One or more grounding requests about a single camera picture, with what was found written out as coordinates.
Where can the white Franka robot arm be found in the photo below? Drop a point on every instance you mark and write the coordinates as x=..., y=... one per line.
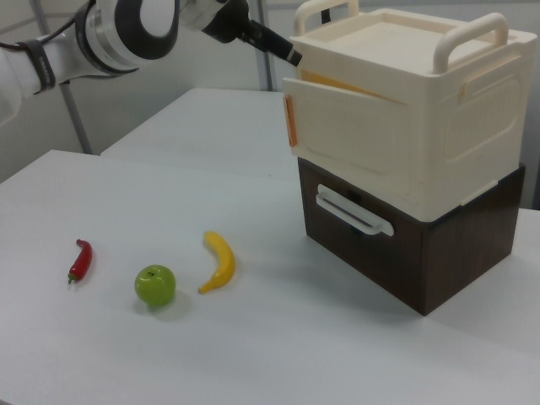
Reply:
x=126, y=38

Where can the cream cabinet door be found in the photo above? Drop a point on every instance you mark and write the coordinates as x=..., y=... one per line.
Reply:
x=350, y=126

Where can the grey metal frame leg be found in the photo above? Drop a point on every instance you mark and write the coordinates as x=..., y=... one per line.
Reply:
x=76, y=118

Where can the cream plastic cabinet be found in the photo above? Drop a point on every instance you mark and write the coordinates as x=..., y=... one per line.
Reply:
x=464, y=126

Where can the red chili pepper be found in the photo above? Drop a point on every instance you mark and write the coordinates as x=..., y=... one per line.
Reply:
x=83, y=261

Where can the green apple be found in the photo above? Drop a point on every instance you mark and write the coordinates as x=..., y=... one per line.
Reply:
x=154, y=287

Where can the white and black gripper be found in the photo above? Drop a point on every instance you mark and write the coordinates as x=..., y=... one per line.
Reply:
x=223, y=21

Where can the dark brown wooden drawer box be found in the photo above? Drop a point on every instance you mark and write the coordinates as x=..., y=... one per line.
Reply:
x=379, y=270

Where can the yellow banana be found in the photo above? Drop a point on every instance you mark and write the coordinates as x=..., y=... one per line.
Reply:
x=223, y=261

